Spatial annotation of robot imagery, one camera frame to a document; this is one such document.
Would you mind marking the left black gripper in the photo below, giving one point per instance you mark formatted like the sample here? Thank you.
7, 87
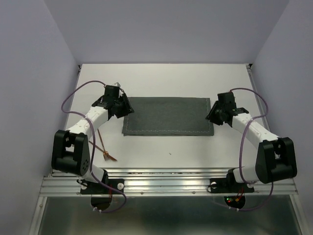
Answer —
127, 109

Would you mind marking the aluminium front rail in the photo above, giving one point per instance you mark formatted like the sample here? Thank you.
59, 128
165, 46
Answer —
141, 182

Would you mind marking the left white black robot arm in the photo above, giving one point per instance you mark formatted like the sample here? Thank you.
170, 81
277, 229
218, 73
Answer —
71, 152

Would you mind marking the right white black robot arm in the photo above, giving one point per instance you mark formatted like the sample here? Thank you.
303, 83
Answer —
275, 160

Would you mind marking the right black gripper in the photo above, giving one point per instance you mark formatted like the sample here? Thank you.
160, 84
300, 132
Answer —
211, 116

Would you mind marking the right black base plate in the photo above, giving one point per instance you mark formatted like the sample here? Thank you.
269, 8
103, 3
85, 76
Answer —
228, 185

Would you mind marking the copper fork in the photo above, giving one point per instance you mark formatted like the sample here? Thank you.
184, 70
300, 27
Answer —
102, 147

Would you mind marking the grey cloth napkin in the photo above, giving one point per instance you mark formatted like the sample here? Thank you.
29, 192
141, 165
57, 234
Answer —
168, 116

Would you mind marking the copper knife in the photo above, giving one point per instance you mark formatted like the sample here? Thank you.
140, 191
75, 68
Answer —
111, 158

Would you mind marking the aluminium rail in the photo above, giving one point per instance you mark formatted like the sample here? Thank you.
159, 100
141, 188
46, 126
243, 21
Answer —
255, 105
141, 182

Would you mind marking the aluminium right side rail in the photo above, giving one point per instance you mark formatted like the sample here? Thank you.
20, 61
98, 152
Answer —
255, 105

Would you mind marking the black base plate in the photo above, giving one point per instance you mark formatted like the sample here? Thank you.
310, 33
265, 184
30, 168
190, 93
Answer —
228, 185
90, 188

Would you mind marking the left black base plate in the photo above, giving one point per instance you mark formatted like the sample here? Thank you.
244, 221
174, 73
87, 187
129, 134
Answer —
90, 188

